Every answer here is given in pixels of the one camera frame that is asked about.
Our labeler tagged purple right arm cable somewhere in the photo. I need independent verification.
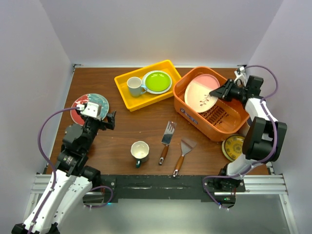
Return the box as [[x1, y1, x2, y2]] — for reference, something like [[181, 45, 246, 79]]
[[202, 64, 279, 210]]

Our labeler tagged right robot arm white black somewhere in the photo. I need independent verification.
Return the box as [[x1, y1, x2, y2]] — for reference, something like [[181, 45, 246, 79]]
[[203, 76, 287, 192]]

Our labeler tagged white cup green handle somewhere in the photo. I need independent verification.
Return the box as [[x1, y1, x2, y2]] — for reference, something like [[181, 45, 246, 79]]
[[131, 141, 150, 168]]

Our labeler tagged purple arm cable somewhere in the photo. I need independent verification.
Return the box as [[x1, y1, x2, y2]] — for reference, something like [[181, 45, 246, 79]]
[[202, 64, 279, 210], [26, 106, 114, 234]]

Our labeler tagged light blue mug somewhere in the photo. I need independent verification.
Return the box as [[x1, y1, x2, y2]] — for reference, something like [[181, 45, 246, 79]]
[[127, 77, 147, 98]]

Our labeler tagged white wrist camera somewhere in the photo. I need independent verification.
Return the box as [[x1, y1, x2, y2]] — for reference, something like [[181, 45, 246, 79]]
[[76, 102, 101, 120], [234, 66, 248, 87]]

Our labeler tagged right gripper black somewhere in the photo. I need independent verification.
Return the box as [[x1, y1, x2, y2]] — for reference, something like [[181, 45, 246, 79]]
[[209, 78, 247, 102]]

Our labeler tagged red and teal plate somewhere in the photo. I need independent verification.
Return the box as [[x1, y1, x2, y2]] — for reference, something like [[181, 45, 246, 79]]
[[70, 93, 109, 126]]

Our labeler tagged beige purple cup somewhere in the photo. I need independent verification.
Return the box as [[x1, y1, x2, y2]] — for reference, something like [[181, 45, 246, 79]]
[[238, 120, 250, 137]]

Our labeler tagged yellow patterned plate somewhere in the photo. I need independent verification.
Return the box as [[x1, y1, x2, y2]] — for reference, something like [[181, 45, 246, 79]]
[[221, 134, 245, 162]]

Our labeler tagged pink and cream plate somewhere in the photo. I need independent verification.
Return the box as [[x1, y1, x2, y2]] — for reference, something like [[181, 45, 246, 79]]
[[184, 74, 220, 113]]

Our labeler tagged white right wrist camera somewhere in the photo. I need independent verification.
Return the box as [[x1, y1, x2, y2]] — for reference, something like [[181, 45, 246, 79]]
[[234, 66, 248, 87]]

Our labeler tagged solid spatula wooden handle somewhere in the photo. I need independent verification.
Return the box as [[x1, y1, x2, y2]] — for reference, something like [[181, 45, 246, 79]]
[[173, 137, 197, 177]]

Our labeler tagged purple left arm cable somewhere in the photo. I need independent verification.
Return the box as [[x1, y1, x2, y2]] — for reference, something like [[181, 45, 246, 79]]
[[26, 106, 114, 234]]

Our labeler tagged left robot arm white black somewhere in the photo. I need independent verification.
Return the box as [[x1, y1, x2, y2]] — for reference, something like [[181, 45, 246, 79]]
[[11, 108, 116, 234]]

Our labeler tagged slotted spatula wooden handle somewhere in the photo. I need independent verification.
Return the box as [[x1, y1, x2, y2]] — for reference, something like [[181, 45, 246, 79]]
[[158, 121, 176, 166]]

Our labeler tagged white scalloped plate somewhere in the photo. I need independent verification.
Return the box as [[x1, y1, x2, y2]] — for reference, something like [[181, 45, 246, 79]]
[[142, 70, 173, 95]]

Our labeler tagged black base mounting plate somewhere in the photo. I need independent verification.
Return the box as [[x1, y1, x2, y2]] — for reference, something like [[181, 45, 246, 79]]
[[82, 174, 244, 208]]

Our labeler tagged orange plastic dish bin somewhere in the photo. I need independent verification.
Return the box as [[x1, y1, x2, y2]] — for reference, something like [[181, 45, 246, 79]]
[[173, 66, 249, 142]]

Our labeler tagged lime green plate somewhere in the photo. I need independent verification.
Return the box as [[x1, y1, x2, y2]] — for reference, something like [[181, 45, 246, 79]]
[[145, 72, 171, 92]]

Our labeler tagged yellow plastic tray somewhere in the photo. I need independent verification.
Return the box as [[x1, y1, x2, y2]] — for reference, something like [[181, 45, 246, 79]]
[[114, 59, 181, 112]]

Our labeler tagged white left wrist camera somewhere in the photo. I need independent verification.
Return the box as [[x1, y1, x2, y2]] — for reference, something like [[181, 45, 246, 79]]
[[76, 102, 101, 120]]

